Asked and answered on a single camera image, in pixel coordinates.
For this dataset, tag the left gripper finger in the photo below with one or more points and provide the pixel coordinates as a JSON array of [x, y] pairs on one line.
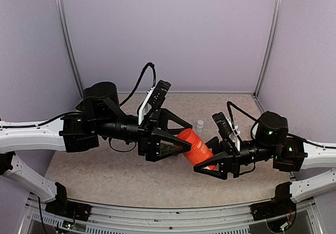
[[173, 140], [165, 117]]

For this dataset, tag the right aluminium frame post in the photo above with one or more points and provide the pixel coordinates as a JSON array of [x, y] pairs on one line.
[[269, 46]]

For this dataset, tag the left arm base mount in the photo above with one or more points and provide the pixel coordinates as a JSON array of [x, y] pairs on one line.
[[70, 209]]

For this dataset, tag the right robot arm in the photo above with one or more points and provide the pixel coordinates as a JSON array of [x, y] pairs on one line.
[[271, 140]]

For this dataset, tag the red bottle cap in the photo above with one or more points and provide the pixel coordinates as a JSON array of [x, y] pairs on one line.
[[188, 135]]

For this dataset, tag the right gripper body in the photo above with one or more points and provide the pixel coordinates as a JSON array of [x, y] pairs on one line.
[[235, 157]]

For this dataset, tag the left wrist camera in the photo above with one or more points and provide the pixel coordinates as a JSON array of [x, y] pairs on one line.
[[153, 100]]

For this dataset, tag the left aluminium frame post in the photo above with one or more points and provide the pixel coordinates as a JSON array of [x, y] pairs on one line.
[[69, 48]]

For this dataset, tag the aluminium frame post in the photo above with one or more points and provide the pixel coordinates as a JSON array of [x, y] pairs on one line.
[[269, 46], [69, 48]]

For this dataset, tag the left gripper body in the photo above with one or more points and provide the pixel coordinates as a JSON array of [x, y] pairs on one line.
[[153, 119]]

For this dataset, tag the front aluminium rail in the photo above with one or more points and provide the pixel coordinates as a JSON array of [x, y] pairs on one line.
[[118, 219]]

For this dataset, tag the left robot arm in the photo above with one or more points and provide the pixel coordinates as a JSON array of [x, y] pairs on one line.
[[98, 116]]

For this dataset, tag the small white pill bottle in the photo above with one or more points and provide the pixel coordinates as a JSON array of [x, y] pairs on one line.
[[199, 126]]

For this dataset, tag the green pill organizer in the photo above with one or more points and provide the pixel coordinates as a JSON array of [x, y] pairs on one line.
[[169, 149]]

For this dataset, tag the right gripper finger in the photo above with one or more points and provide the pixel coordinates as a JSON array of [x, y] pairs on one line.
[[208, 167], [212, 144]]

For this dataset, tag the red pill bottle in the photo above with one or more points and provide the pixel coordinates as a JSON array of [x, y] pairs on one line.
[[198, 153]]

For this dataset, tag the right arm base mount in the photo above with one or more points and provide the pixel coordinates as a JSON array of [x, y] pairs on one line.
[[270, 209]]

